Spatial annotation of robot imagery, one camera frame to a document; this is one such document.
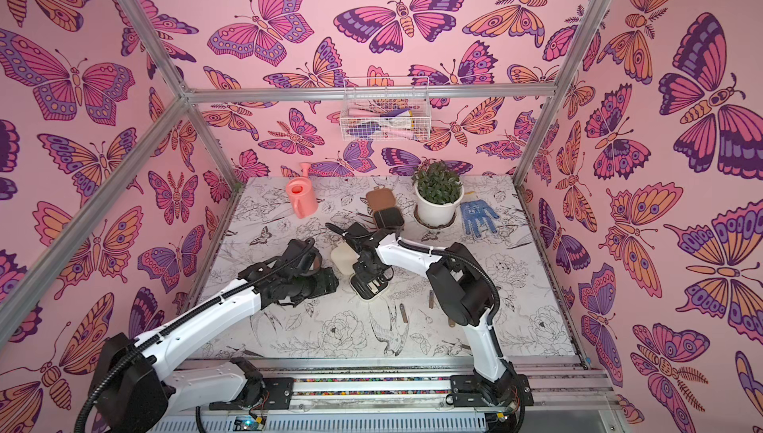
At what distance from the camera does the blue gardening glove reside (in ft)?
3.54

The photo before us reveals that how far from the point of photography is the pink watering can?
105cm

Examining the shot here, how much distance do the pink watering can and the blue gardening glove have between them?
57cm

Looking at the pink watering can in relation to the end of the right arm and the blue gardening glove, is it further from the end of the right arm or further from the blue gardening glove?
the blue gardening glove
